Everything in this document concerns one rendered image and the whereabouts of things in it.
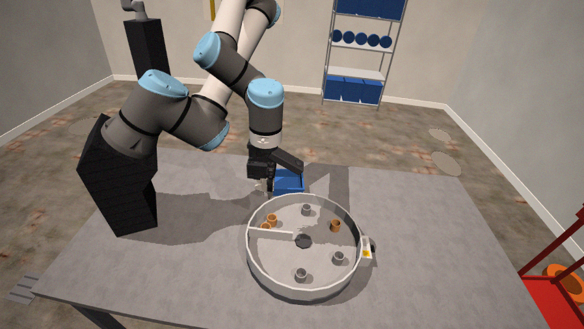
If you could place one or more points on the blue crate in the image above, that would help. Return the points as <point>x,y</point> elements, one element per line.
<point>287,182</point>

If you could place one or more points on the white round turntable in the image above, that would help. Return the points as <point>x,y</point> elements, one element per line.
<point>274,255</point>

